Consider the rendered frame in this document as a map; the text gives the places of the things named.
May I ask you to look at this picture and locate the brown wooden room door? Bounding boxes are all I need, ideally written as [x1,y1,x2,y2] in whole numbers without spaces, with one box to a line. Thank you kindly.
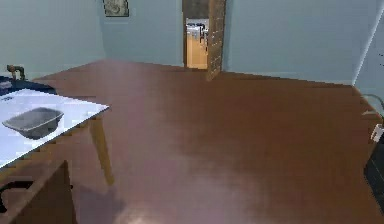
[205,0,227,82]

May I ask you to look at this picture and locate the white table with wooden legs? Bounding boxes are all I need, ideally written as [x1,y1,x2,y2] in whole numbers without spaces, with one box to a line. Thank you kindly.
[0,87,116,187]

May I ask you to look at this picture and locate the grey rectangular dish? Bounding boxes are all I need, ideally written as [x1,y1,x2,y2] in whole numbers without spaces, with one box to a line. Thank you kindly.
[1,107,65,141]

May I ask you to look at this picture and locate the brown wooden chair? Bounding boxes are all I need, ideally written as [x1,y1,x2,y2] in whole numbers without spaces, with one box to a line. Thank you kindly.
[0,159,79,224]

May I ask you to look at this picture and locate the dark blue sofa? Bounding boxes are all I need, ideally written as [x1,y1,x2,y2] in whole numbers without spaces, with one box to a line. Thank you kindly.
[0,75,58,98]

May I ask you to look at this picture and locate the brown curved pipe object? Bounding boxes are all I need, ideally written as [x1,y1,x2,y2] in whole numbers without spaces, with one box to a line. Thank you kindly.
[6,64,26,81]

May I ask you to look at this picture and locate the black furniture with white box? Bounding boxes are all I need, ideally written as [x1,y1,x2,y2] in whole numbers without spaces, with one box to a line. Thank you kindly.
[361,93,384,214]

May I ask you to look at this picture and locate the framed wall picture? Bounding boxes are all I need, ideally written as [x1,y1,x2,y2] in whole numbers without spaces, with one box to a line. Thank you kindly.
[102,0,130,18]

